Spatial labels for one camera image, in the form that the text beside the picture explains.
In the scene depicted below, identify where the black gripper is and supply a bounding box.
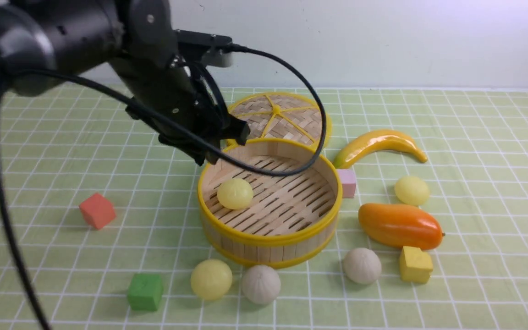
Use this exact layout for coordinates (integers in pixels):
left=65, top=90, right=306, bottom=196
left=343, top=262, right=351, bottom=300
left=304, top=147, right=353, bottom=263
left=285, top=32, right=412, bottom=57
left=109, top=50, right=251, bottom=166

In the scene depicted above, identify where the yellow bun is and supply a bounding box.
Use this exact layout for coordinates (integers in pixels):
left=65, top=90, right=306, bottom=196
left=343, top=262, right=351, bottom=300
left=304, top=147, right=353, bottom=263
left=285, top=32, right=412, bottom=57
left=217, top=178, right=254, bottom=209
left=394, top=176, right=431, bottom=206
left=190, top=258, right=233, bottom=301

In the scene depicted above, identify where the white bun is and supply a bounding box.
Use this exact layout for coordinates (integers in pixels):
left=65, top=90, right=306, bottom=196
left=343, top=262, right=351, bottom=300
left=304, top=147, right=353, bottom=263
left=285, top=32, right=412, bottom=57
left=241, top=264, right=281, bottom=305
left=343, top=247, right=383, bottom=286

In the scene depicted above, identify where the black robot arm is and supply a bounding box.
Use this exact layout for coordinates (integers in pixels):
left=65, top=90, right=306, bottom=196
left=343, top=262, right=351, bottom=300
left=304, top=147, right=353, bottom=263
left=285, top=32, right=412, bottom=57
left=0, top=0, right=251, bottom=148

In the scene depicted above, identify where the woven bamboo steamer lid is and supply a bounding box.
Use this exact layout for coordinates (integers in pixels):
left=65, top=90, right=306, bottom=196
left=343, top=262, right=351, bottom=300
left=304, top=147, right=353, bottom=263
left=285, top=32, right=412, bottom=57
left=228, top=92, right=321, bottom=150

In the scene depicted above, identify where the bamboo steamer basket yellow rim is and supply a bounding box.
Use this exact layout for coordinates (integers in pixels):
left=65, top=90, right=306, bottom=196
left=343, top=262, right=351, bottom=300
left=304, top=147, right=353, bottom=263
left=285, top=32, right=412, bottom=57
left=197, top=155, right=343, bottom=268

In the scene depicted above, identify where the red cube block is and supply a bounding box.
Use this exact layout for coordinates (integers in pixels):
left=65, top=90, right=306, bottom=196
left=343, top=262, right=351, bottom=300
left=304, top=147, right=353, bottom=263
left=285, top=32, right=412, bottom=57
left=79, top=192, right=116, bottom=230

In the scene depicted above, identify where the pink cube block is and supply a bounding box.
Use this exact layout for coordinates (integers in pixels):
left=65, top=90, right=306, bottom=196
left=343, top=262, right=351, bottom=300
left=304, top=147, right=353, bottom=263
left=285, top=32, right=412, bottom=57
left=336, top=168, right=358, bottom=198

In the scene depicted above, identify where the yellow plastic banana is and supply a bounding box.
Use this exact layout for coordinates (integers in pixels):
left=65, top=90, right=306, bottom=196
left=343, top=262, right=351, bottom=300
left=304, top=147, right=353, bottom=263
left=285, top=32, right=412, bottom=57
left=332, top=129, right=428, bottom=169

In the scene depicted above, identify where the green cube block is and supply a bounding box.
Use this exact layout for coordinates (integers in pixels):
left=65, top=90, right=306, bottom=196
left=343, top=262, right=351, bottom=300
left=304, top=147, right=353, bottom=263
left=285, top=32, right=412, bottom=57
left=126, top=272, right=164, bottom=312

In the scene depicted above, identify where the orange plastic mango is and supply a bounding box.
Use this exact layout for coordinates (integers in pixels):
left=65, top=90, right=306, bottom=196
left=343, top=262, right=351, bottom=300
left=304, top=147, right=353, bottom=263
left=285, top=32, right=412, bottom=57
left=358, top=203, right=446, bottom=250

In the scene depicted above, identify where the yellow cube block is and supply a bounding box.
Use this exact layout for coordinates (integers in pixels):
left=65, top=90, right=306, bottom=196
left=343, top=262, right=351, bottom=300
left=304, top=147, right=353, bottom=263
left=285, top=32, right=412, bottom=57
left=399, top=246, right=433, bottom=284

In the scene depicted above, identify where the green checked tablecloth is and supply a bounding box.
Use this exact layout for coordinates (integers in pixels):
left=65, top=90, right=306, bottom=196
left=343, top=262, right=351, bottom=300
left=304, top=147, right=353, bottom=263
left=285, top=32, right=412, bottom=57
left=0, top=85, right=528, bottom=330

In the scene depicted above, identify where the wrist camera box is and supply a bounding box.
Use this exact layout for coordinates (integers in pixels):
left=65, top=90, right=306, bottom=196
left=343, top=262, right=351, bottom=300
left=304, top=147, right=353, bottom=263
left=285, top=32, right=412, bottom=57
left=176, top=29, right=233, bottom=68

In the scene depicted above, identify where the black cable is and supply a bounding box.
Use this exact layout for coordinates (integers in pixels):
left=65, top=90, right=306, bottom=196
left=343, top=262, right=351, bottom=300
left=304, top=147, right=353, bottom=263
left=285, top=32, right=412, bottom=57
left=0, top=44, right=328, bottom=330

